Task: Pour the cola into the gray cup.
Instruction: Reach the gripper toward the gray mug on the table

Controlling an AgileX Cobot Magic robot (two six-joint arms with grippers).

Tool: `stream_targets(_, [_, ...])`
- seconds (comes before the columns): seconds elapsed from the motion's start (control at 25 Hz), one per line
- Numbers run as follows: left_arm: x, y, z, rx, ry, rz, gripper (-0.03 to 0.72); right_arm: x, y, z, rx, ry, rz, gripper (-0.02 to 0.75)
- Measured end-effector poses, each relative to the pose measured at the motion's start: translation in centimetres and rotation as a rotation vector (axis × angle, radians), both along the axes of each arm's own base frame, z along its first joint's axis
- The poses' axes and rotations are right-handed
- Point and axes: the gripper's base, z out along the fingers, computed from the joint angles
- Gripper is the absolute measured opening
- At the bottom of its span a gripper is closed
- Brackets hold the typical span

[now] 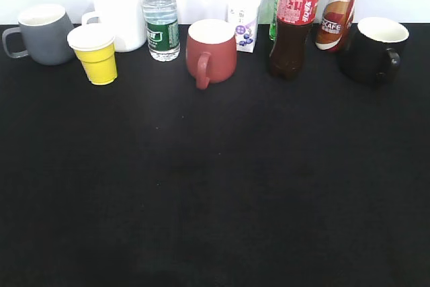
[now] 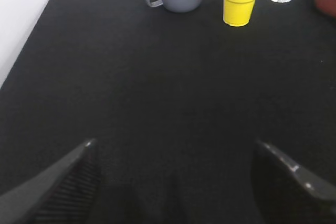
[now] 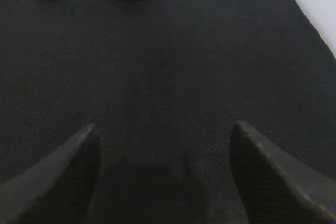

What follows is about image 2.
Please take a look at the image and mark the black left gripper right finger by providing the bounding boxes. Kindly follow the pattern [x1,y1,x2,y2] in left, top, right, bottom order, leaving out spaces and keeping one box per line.
[251,141,335,223]

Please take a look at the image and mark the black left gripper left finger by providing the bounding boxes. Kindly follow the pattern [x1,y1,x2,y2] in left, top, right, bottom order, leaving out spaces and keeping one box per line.
[1,138,101,223]

